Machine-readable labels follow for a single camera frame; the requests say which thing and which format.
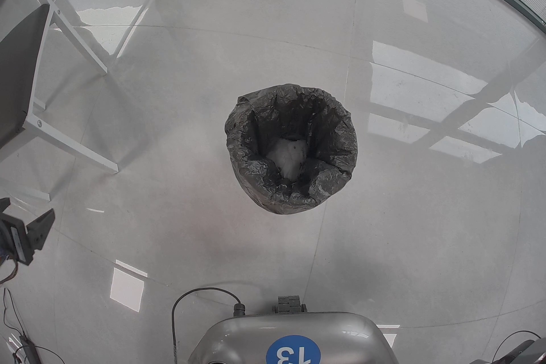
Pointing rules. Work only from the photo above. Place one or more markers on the black plastic bag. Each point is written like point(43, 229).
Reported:
point(332, 179)

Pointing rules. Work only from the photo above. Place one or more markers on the white wrapper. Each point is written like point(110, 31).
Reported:
point(288, 157)

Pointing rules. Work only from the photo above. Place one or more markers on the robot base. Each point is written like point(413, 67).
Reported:
point(256, 336)

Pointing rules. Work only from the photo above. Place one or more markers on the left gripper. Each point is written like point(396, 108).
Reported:
point(15, 240)

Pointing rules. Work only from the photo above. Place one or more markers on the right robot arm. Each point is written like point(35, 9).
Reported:
point(537, 353)

